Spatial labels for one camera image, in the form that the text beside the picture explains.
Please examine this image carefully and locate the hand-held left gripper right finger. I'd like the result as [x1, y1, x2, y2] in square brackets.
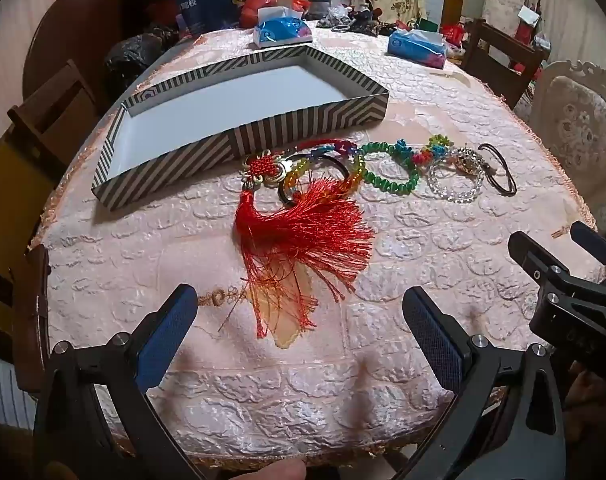
[393, 286, 566, 480]

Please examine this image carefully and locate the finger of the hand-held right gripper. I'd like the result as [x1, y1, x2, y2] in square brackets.
[508, 231, 568, 293]
[570, 221, 606, 281]

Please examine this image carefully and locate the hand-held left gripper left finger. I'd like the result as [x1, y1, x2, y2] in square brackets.
[33, 283, 209, 480]

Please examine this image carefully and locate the clear crystal bead bracelet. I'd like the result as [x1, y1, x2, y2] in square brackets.
[429, 152, 485, 204]

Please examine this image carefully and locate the black cord pendant necklace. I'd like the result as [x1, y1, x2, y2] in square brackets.
[453, 143, 517, 195]

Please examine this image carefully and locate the red knot tassel ornament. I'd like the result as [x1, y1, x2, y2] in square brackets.
[233, 137, 376, 339]

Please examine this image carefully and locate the multicolour bead bracelet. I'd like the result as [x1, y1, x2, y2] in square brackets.
[282, 142, 369, 202]

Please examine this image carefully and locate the green bead bracelet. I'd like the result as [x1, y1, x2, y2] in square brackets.
[360, 135, 451, 195]

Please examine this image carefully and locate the black hair tie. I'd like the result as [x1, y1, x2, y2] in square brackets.
[278, 155, 350, 207]

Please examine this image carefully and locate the striped shallow cardboard box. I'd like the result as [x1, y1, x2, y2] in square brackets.
[92, 44, 390, 211]

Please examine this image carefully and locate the person's right forearm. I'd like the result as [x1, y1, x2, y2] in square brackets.
[563, 360, 606, 461]

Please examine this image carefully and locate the person's left hand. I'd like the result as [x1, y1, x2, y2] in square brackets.
[243, 461, 307, 480]

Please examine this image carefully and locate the pink embossed tablecloth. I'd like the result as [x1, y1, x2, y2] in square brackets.
[28, 25, 596, 471]

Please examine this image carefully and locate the cream upholstered chair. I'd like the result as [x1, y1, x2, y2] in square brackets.
[513, 60, 606, 231]

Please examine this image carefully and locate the dark brown chair back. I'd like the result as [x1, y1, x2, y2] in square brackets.
[10, 245, 51, 396]

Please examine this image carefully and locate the white radiator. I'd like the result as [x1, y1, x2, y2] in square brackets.
[0, 350, 38, 431]

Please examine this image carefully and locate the dark wooden chair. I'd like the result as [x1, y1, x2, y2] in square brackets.
[460, 19, 551, 106]

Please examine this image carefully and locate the blue tissue pack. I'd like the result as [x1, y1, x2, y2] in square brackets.
[387, 29, 446, 70]
[253, 6, 314, 50]

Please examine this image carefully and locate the brown wooden chair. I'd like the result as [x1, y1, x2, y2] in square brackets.
[0, 60, 101, 321]

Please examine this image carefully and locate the black plastic bag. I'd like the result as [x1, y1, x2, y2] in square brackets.
[105, 32, 181, 103]

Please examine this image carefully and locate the pile of assorted trinkets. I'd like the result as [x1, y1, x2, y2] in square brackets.
[318, 7, 384, 37]

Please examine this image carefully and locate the round wooden table top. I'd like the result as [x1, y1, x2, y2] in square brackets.
[23, 0, 134, 106]

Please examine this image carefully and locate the dark blue paper bag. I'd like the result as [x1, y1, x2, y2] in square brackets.
[175, 0, 256, 36]

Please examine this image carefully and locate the red plastic bag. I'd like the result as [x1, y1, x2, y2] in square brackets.
[240, 0, 311, 28]

